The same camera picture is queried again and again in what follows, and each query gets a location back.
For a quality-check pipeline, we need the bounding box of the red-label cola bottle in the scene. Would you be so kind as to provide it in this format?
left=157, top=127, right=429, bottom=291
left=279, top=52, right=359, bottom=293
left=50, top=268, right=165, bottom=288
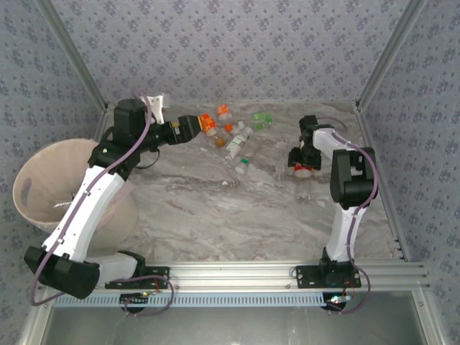
left=293, top=162, right=313, bottom=180

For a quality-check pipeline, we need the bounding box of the orange checkered label bottle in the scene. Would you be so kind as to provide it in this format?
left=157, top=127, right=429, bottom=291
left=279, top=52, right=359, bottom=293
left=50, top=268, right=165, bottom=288
left=198, top=113, right=219, bottom=137

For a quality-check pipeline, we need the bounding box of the large round plastic bin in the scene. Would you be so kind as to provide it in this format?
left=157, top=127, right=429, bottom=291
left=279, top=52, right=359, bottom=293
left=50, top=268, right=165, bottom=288
left=12, top=138, right=139, bottom=252

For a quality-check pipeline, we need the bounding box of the crushed clear plastic bottle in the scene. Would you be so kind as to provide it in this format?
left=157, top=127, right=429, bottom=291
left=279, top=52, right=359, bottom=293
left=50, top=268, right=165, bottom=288
left=295, top=178, right=313, bottom=202

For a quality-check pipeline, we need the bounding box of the orange-label bottle with orange cap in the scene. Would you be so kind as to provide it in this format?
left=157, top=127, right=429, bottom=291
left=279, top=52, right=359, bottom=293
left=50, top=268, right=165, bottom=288
left=215, top=103, right=234, bottom=132

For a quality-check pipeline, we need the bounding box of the green-label clear bottle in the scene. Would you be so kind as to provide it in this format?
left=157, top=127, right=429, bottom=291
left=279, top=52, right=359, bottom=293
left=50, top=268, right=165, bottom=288
left=251, top=111, right=274, bottom=130

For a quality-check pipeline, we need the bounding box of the small bottle with green cap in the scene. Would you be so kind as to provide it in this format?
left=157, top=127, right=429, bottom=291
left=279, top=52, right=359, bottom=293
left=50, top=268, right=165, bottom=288
left=234, top=157, right=252, bottom=175

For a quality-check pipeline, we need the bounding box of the clear bottle with green-print label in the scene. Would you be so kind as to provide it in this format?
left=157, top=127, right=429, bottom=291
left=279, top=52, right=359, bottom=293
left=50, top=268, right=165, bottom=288
left=224, top=126, right=254, bottom=161

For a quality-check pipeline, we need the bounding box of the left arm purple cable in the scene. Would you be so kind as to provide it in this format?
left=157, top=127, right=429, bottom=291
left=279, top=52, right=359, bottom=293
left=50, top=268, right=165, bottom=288
left=30, top=88, right=176, bottom=318

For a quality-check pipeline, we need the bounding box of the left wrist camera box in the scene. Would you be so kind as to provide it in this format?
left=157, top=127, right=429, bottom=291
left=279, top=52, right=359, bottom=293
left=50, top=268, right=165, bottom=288
left=147, top=93, right=172, bottom=125

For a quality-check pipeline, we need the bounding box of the aluminium corner post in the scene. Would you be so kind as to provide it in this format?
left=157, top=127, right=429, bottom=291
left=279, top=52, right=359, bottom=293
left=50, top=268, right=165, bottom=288
left=355, top=0, right=429, bottom=112
left=35, top=0, right=109, bottom=112

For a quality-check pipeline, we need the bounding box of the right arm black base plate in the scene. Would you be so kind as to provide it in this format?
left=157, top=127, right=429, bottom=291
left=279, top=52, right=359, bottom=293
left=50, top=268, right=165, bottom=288
left=295, top=265, right=362, bottom=289

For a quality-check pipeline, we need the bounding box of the aluminium mounting rail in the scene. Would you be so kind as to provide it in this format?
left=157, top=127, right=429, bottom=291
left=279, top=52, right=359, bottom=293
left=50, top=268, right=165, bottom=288
left=37, top=261, right=431, bottom=291

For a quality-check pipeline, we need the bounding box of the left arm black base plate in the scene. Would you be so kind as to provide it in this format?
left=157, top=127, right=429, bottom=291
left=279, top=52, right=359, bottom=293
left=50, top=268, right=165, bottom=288
left=105, top=265, right=170, bottom=290

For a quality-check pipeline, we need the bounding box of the slotted grey cable duct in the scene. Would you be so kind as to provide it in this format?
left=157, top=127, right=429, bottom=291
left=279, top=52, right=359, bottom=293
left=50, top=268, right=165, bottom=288
left=52, top=292, right=334, bottom=308

